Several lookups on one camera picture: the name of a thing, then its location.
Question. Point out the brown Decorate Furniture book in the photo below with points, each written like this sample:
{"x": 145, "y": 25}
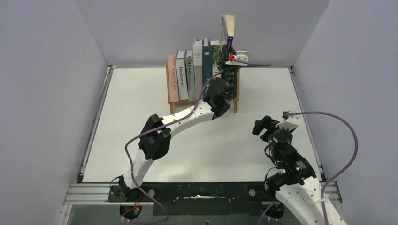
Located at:
{"x": 181, "y": 75}

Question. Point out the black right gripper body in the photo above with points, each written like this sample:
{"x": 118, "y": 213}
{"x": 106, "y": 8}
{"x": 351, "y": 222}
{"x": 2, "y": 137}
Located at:
{"x": 267, "y": 128}

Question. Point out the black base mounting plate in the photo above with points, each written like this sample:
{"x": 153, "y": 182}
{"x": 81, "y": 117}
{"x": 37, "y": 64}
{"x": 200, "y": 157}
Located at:
{"x": 193, "y": 199}

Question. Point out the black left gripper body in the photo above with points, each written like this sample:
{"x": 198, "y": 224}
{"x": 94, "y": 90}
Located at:
{"x": 230, "y": 76}

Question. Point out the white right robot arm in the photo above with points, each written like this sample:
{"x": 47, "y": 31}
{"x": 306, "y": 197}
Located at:
{"x": 295, "y": 184}

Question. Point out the pink Warm Chord book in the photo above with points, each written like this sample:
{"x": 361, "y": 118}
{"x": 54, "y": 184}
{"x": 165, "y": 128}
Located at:
{"x": 172, "y": 79}

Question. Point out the grey magazine-style book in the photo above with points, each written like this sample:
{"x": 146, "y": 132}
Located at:
{"x": 190, "y": 75}

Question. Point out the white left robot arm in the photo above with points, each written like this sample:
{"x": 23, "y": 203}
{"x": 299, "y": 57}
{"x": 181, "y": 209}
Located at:
{"x": 155, "y": 137}

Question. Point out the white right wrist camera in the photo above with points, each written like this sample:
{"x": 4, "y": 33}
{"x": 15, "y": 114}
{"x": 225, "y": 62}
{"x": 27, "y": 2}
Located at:
{"x": 291, "y": 121}

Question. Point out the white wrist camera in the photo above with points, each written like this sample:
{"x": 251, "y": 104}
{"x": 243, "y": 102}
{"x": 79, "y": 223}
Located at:
{"x": 291, "y": 121}
{"x": 239, "y": 58}

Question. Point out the large grey white book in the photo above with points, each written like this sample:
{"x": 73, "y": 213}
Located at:
{"x": 197, "y": 62}

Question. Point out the purple book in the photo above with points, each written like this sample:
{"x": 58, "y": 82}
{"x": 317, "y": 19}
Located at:
{"x": 227, "y": 31}

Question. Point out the white booklet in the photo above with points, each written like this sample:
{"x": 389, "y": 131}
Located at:
{"x": 215, "y": 51}

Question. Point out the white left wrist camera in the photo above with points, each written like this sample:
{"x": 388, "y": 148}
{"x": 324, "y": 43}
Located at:
{"x": 239, "y": 58}

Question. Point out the aluminium frame rail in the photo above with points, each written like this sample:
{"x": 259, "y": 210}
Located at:
{"x": 91, "y": 193}

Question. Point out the wooden book rack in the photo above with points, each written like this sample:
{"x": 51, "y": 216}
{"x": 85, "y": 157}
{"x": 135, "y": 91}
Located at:
{"x": 233, "y": 102}

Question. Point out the teal book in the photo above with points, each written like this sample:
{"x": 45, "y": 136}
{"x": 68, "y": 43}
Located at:
{"x": 206, "y": 60}

